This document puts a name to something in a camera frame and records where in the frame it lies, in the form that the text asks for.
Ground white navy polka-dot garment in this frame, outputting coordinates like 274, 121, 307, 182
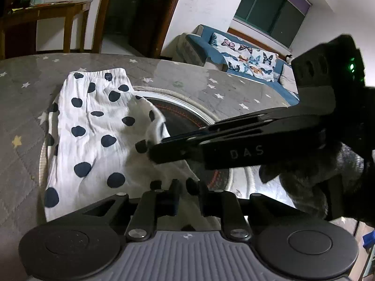
43, 68, 198, 221

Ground gloved right hand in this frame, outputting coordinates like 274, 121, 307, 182
259, 141, 374, 226

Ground blue sofa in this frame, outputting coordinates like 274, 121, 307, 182
172, 25, 299, 105

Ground plush toy on sofa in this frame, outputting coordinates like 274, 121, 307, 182
285, 54, 294, 64

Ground round black induction cooktop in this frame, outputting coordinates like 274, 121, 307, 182
134, 86, 255, 199

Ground butterfly print blanket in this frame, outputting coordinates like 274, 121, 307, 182
210, 33, 278, 81

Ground dark green window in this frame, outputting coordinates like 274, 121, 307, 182
235, 0, 311, 48

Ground grey star-patterned table cover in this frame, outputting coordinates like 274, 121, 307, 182
1, 53, 288, 280

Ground wooden side table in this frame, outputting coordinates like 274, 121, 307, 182
0, 0, 93, 61

